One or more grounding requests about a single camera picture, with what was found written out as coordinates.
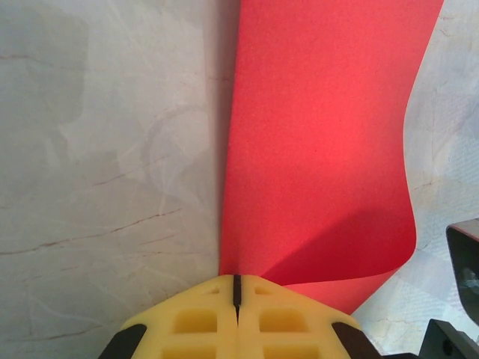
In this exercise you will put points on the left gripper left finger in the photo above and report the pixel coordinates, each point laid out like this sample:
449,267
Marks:
194,325

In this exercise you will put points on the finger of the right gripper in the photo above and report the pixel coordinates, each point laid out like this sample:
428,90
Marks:
456,346
466,247

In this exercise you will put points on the red square paper sheet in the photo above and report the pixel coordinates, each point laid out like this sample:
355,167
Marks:
318,131

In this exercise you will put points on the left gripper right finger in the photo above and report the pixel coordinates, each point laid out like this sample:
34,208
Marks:
284,325

